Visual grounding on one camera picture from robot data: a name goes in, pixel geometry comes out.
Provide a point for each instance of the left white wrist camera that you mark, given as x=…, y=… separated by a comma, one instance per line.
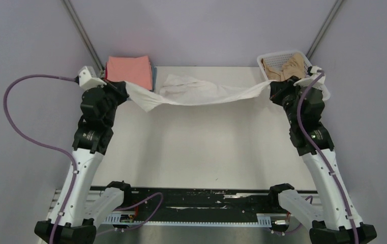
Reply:
x=87, y=78

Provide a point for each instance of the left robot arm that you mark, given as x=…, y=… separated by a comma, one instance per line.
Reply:
x=71, y=221

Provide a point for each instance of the left aluminium frame post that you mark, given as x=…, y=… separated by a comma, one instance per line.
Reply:
x=69, y=7

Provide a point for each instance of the beige crumpled t shirt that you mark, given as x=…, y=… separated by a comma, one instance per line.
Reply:
x=293, y=67

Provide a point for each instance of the folded blue t shirt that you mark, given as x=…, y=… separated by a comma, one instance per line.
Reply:
x=154, y=76

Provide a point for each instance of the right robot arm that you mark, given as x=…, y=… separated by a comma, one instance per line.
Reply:
x=338, y=221

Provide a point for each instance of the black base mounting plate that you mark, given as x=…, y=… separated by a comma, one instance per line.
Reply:
x=203, y=205

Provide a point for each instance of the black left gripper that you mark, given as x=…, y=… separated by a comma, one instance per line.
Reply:
x=118, y=88

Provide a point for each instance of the right aluminium frame post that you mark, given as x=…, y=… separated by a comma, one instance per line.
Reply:
x=332, y=14

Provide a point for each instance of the white slotted cable duct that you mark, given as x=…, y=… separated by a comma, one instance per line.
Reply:
x=261, y=222

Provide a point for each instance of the white plastic basket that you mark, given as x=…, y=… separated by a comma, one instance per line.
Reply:
x=277, y=59

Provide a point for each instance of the aluminium frame post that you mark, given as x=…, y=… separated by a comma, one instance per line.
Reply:
x=69, y=7
x=332, y=14

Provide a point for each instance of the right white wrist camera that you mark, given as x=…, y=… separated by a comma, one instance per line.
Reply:
x=315, y=79

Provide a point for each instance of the folded red t shirt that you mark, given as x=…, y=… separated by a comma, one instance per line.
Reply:
x=105, y=73

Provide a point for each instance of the white t shirt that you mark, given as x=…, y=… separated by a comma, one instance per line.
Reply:
x=189, y=91

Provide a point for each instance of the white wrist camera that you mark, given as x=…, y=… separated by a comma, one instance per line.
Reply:
x=315, y=79
x=87, y=78

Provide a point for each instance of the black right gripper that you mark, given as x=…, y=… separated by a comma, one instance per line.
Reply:
x=277, y=89

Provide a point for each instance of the folded peach t shirt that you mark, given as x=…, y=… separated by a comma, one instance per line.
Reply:
x=135, y=70

